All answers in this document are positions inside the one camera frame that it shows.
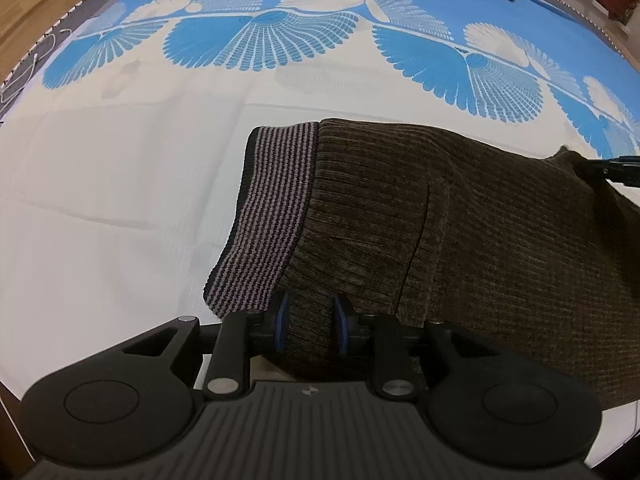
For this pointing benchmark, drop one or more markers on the blue white patterned bed sheet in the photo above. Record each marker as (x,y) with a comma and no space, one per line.
(150,185)

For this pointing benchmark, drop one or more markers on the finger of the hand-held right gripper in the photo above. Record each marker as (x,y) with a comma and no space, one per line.
(622,171)

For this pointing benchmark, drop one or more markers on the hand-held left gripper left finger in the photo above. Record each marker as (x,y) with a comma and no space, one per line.
(281,321)

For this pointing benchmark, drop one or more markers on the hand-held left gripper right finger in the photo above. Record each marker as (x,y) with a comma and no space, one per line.
(342,323)

